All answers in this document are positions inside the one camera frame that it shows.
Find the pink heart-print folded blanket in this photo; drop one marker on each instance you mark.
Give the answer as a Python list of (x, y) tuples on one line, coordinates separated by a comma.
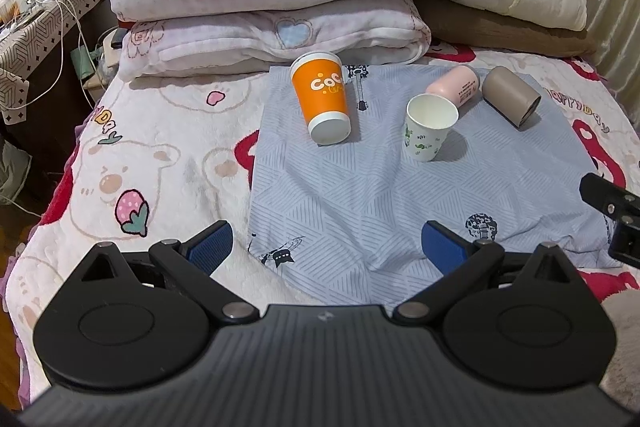
[(240, 39)]

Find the bedside table with patterned cover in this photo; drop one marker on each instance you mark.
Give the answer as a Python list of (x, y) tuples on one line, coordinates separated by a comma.
[(35, 37)]

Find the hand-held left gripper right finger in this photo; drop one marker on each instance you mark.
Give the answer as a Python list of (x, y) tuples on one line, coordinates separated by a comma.
[(442, 248)]

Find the brown folded blanket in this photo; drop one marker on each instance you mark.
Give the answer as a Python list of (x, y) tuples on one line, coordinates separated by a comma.
[(475, 27)]

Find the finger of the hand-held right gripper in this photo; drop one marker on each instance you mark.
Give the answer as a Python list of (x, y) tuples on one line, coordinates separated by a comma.
[(612, 199)]

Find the brown cup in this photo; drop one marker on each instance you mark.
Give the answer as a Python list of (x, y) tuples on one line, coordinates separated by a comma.
[(505, 89)]

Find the beige fluffy cloth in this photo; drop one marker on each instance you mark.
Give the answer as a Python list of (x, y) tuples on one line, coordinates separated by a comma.
[(622, 357)]

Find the pink cup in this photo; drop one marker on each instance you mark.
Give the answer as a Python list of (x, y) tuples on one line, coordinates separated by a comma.
[(457, 84)]

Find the orange paper cup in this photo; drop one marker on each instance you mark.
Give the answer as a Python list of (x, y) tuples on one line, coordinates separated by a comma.
[(320, 94)]

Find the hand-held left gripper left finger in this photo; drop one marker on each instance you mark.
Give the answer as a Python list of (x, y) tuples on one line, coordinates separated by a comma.
[(212, 248)]

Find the white green-print paper cup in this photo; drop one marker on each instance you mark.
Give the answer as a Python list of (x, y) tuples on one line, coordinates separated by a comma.
[(425, 143)]

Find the grey-blue patterned cloth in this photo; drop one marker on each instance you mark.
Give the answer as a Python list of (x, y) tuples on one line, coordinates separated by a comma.
[(350, 197)]

